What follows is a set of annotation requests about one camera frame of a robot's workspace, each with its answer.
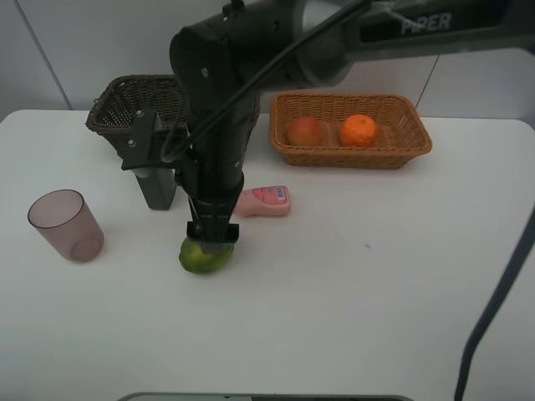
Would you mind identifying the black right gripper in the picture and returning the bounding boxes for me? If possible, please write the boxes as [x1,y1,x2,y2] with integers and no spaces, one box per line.
[180,125,245,254]

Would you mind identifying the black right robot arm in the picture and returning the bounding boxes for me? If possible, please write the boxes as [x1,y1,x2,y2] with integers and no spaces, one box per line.
[160,1,534,253]

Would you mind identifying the dark brown wicker basket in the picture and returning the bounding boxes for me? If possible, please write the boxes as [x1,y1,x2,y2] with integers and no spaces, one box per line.
[86,73,260,175]

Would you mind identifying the green mango fruit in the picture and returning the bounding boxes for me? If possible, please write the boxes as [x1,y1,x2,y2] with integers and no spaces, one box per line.
[178,238,234,275]

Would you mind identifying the orange tangerine fruit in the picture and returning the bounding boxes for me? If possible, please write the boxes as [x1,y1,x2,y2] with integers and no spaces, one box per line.
[339,114,379,147]

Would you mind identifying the translucent purple plastic cup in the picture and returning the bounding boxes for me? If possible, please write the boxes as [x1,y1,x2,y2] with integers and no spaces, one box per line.
[28,189,104,263]

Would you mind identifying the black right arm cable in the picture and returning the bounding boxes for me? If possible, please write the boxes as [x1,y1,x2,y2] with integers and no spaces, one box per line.
[160,0,535,401]

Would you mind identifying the red yellow peach fruit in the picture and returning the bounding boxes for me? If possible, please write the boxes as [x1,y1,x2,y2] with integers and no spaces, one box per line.
[287,116,323,146]

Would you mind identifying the dark green rectangular bottle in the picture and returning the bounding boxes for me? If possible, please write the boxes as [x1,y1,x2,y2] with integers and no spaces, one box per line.
[133,168,176,211]

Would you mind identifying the light brown wicker basket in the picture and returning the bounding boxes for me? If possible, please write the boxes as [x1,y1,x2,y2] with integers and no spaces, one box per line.
[270,93,432,170]

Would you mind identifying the pink lotion bottle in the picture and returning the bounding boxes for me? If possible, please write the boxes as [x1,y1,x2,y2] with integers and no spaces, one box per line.
[234,185,291,217]

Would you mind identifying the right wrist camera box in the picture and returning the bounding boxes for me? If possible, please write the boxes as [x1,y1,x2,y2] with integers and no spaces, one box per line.
[121,107,162,174]

